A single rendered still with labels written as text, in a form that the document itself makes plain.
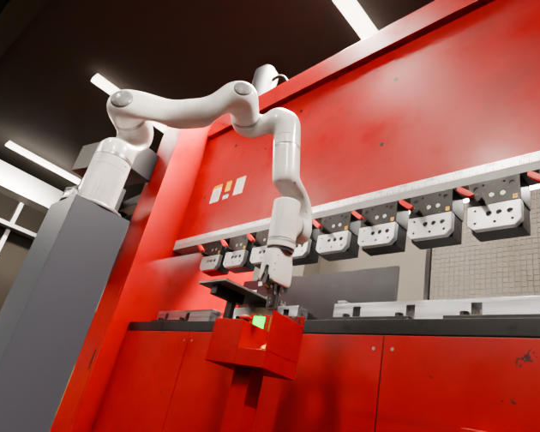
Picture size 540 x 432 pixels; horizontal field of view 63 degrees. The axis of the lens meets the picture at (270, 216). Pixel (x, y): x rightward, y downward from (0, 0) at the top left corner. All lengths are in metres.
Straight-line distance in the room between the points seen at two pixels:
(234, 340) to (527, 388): 0.70
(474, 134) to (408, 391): 0.86
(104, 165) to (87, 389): 1.34
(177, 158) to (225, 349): 1.78
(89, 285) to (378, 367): 0.83
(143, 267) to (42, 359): 1.37
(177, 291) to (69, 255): 1.44
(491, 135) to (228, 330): 1.03
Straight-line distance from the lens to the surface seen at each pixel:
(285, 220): 1.30
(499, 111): 1.66
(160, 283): 2.64
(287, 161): 1.40
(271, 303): 1.26
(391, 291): 2.18
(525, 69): 1.73
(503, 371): 1.17
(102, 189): 1.43
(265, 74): 3.16
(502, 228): 1.43
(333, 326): 1.45
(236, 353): 1.24
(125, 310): 2.54
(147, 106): 1.53
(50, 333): 1.31
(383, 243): 1.58
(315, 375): 1.45
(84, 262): 1.34
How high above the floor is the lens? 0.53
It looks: 25 degrees up
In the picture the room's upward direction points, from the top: 13 degrees clockwise
